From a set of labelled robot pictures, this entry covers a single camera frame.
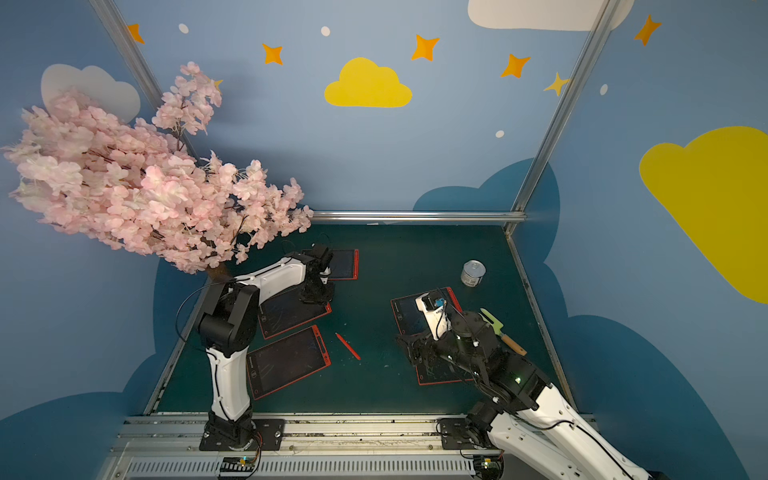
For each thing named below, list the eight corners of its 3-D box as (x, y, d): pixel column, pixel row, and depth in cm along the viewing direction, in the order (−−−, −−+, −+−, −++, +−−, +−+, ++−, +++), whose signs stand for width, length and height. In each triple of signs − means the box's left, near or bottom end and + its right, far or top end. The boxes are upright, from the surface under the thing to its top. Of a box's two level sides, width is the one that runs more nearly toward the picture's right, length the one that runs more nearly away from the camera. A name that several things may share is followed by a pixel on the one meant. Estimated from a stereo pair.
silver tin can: (462, 287, 106) (465, 278, 101) (458, 269, 111) (461, 259, 107) (484, 287, 106) (488, 278, 101) (479, 269, 111) (483, 259, 107)
